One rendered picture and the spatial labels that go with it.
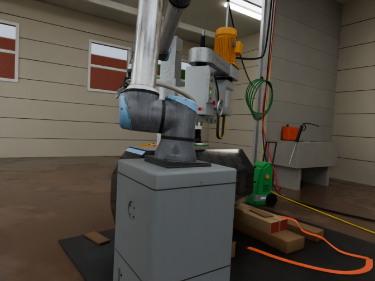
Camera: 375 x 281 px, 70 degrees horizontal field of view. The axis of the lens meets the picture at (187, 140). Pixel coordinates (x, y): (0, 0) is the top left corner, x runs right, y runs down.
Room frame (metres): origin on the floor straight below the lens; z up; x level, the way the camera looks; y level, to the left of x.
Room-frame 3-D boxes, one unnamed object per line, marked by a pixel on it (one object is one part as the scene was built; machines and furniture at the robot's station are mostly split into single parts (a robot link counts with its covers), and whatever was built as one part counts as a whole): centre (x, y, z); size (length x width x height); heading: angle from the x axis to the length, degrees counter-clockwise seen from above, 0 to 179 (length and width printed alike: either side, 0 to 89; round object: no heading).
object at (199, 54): (2.75, -0.23, 1.62); 0.96 x 0.25 x 0.17; 155
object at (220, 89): (2.78, -0.26, 1.30); 0.74 x 0.23 x 0.49; 155
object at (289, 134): (5.29, -2.03, 1.00); 0.50 x 0.22 x 0.33; 124
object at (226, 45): (3.03, -0.38, 1.90); 0.31 x 0.28 x 0.40; 65
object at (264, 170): (3.75, -1.04, 0.43); 0.35 x 0.35 x 0.87; 24
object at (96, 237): (2.27, 0.73, 0.02); 0.25 x 0.10 x 0.01; 50
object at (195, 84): (2.51, -0.12, 1.32); 0.36 x 0.22 x 0.45; 155
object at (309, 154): (5.18, -2.25, 0.43); 1.30 x 0.62 x 0.86; 124
